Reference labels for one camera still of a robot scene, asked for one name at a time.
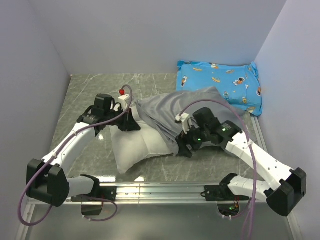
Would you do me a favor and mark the white pillow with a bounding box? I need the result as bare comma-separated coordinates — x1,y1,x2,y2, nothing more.
109,106,172,174

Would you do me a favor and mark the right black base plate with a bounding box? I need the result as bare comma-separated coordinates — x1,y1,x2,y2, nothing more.
200,184,250,202

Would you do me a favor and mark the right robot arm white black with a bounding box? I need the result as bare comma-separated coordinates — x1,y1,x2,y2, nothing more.
175,107,307,217

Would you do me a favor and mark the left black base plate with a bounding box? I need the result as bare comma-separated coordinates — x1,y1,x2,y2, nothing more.
71,185,117,202

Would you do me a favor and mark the aluminium mounting rail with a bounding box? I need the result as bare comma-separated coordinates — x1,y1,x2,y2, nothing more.
27,181,293,205

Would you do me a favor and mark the blue cartoon print pillow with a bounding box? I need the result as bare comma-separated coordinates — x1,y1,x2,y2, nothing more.
176,60,263,117

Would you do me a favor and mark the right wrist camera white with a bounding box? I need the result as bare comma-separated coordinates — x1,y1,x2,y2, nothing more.
175,112,193,134

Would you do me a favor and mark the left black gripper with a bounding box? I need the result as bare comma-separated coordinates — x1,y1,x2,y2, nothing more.
104,106,141,132

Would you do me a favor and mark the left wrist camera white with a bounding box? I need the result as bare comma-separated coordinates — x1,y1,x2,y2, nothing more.
118,88,131,110

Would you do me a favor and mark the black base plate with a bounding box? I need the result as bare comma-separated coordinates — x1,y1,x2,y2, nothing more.
71,185,117,202
200,184,250,202

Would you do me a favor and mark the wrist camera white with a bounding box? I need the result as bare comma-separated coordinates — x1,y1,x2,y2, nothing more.
118,88,131,110
175,112,193,134

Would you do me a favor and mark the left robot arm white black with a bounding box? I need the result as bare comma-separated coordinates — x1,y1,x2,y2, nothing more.
26,93,141,207

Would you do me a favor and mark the grey pillowcase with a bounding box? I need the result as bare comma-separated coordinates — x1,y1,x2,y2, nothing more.
134,87,246,156

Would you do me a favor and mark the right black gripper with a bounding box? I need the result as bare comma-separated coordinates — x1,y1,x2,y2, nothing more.
175,120,210,158

